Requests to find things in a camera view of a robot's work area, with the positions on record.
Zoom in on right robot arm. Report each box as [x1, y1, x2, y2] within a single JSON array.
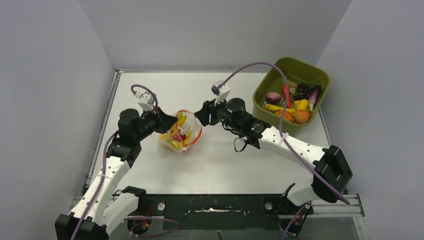
[[194, 98, 353, 214]]

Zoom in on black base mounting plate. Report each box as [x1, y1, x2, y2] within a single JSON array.
[[122, 186, 314, 237]]

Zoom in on small yellow banana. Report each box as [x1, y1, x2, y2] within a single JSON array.
[[183, 131, 193, 146]]

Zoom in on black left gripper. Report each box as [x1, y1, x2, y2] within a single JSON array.
[[134, 105, 178, 142]]

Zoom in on dark purple grapes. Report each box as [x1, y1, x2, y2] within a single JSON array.
[[293, 83, 312, 101]]

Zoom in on orange carrot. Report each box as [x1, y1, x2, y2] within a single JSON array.
[[281, 83, 292, 109]]

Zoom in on clear zip top bag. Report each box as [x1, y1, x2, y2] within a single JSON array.
[[158, 109, 203, 154]]

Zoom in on purple red onion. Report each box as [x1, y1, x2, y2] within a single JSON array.
[[265, 92, 282, 105]]

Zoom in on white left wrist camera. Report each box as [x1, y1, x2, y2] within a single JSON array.
[[134, 91, 157, 112]]

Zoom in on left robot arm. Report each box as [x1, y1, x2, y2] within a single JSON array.
[[54, 108, 178, 240]]

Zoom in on aluminium frame rail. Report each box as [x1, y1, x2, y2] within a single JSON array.
[[311, 194, 365, 218]]

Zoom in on red apple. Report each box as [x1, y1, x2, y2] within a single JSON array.
[[175, 133, 187, 142]]

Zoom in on yellow banana bunch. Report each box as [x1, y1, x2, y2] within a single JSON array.
[[159, 111, 187, 153]]

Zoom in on purple eggplant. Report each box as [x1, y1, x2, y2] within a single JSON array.
[[308, 85, 322, 112]]

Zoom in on green plastic bin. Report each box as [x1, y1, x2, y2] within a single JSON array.
[[252, 57, 331, 135]]

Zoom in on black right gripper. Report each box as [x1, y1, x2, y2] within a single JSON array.
[[196, 93, 242, 132]]

